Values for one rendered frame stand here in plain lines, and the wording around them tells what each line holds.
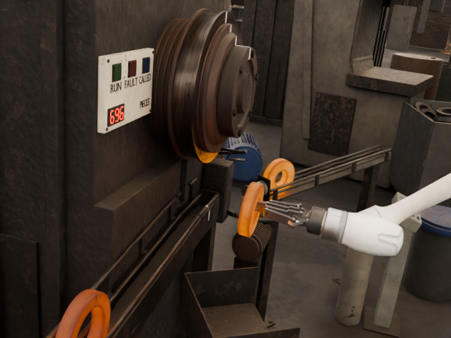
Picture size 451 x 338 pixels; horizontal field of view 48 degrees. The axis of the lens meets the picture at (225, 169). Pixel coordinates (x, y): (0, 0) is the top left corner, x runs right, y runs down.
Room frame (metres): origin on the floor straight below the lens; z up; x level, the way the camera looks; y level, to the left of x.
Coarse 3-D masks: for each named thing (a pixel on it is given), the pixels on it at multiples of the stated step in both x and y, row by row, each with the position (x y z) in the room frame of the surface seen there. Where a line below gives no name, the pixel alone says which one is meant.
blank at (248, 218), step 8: (256, 184) 1.33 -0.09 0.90; (248, 192) 1.29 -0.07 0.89; (256, 192) 1.29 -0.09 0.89; (248, 200) 1.27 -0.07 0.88; (256, 200) 1.30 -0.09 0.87; (248, 208) 1.26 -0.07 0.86; (240, 216) 1.26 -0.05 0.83; (248, 216) 1.25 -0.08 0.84; (256, 216) 1.35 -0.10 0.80; (240, 224) 1.26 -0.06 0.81; (248, 224) 1.25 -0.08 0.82; (240, 232) 1.27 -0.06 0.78; (248, 232) 1.27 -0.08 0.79
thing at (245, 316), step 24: (192, 288) 1.06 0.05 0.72; (216, 288) 1.16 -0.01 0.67; (240, 288) 1.18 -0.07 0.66; (192, 312) 1.04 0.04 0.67; (216, 312) 1.14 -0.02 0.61; (240, 312) 1.15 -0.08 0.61; (192, 336) 1.02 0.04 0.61; (216, 336) 1.05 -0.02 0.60; (240, 336) 0.90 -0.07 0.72; (264, 336) 0.92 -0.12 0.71; (288, 336) 0.94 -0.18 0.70
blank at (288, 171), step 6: (276, 162) 1.93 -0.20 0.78; (282, 162) 1.94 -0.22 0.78; (288, 162) 1.96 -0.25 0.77; (270, 168) 1.92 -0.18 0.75; (276, 168) 1.92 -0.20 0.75; (282, 168) 1.95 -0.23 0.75; (288, 168) 1.97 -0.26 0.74; (294, 168) 1.99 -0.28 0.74; (264, 174) 1.92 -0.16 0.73; (270, 174) 1.91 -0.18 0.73; (276, 174) 1.93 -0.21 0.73; (282, 174) 1.99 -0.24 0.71; (288, 174) 1.97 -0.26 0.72; (294, 174) 1.99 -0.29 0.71; (282, 180) 1.98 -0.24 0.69; (288, 180) 1.97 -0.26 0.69; (270, 186) 1.91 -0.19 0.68; (276, 186) 1.93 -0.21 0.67; (288, 186) 1.98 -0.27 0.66; (270, 192) 1.92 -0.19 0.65; (282, 192) 1.96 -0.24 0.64
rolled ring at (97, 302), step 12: (72, 300) 0.88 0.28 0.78; (84, 300) 0.88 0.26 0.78; (96, 300) 0.91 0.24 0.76; (108, 300) 0.96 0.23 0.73; (72, 312) 0.85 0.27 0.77; (84, 312) 0.86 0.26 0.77; (96, 312) 0.95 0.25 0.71; (108, 312) 0.97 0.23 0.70; (60, 324) 0.83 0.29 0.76; (72, 324) 0.83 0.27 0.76; (96, 324) 0.95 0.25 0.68; (108, 324) 0.97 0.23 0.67; (60, 336) 0.82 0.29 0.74; (72, 336) 0.82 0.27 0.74; (96, 336) 0.94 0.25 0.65
